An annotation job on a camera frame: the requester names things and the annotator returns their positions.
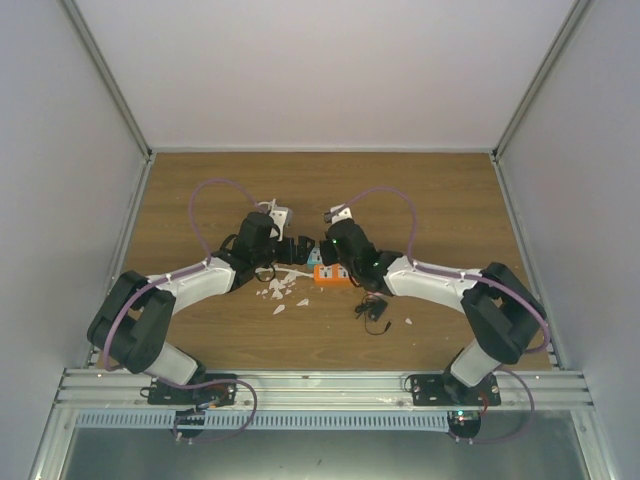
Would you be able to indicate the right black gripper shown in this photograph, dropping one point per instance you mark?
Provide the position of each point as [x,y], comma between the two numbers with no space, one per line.
[326,256]

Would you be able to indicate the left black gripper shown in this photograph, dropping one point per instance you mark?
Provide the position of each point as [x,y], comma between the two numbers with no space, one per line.
[302,255]

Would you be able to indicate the teal power strip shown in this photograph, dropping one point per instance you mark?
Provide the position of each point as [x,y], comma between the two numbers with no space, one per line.
[314,258]

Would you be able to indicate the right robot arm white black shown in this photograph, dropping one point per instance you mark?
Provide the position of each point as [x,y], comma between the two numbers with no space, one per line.
[505,318]

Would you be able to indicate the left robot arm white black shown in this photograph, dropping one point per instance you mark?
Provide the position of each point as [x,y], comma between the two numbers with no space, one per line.
[132,323]

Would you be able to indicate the orange power strip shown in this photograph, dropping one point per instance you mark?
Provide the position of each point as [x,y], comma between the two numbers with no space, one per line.
[332,275]

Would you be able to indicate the white debris pile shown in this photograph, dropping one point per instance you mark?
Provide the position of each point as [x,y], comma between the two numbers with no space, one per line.
[281,294]

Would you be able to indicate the black adapter with cable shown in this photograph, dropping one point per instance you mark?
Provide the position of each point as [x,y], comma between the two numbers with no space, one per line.
[370,310]

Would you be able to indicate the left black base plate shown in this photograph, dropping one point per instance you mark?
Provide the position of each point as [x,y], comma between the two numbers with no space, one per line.
[222,394]

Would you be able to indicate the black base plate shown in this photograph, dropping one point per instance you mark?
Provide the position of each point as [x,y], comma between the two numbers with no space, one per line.
[439,389]
[222,394]

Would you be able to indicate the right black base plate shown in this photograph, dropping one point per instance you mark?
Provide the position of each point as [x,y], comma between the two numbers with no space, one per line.
[439,389]

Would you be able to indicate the left aluminium frame post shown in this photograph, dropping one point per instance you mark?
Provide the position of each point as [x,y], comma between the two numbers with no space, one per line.
[89,42]

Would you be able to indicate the aluminium frame post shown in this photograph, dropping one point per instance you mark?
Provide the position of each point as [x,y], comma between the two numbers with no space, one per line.
[560,42]
[89,42]

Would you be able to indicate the aluminium front rail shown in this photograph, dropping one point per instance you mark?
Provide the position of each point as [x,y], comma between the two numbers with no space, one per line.
[308,390]

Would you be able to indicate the slotted grey cable duct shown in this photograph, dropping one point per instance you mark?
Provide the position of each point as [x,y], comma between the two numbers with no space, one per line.
[267,420]

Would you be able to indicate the right aluminium frame post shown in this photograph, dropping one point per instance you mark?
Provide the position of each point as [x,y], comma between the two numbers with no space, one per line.
[560,42]

